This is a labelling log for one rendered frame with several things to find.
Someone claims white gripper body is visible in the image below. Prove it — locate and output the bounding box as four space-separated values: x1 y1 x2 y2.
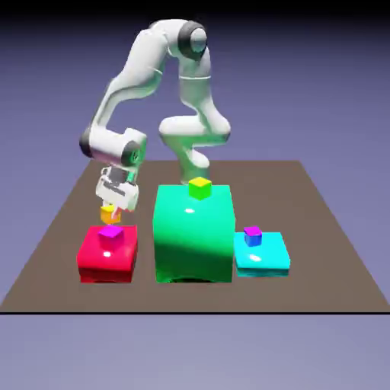
95 176 139 212

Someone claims small orange cube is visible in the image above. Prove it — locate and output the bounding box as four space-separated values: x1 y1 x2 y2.
100 204 122 227

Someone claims small magenta cube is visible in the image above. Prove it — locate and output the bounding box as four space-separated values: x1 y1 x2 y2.
97 225 125 250

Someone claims small yellow-green cube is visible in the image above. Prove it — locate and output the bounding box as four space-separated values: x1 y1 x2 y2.
187 176 213 201

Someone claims small blue cube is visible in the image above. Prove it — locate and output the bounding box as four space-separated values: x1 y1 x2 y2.
243 225 264 248

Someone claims large red box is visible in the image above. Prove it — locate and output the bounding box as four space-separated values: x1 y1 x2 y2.
76 225 139 284

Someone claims large green box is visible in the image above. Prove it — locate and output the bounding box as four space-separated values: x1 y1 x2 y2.
152 184 236 285

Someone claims large cyan box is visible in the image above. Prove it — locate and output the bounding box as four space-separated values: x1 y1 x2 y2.
233 232 291 278

